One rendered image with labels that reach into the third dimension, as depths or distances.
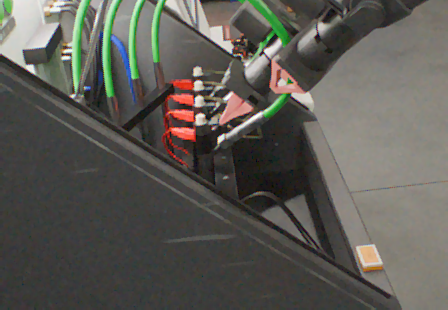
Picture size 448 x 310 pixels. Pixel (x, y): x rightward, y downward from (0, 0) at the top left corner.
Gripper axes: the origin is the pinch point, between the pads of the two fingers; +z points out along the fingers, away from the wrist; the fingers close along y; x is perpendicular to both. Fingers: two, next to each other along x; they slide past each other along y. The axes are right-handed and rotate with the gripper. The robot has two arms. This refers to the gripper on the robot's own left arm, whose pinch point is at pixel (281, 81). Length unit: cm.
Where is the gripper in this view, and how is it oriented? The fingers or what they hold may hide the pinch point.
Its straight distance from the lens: 97.5
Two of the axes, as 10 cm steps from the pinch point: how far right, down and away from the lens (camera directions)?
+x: 7.0, 7.1, 0.4
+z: -4.1, 3.7, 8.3
